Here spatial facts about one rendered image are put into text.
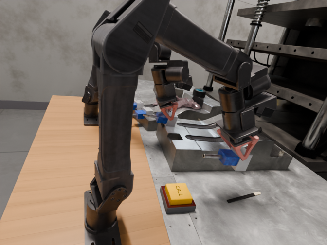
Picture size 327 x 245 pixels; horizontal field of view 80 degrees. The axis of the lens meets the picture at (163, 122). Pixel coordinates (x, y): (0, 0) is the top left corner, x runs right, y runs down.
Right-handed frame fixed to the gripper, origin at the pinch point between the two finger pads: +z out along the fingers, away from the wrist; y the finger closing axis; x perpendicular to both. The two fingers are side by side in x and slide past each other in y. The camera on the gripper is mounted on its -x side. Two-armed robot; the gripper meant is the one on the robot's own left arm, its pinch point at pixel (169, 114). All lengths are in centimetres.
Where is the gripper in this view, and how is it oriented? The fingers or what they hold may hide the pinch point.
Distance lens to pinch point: 77.6
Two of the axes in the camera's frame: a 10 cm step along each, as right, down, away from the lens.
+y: -2.1, -5.2, 8.3
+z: 2.0, 8.1, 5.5
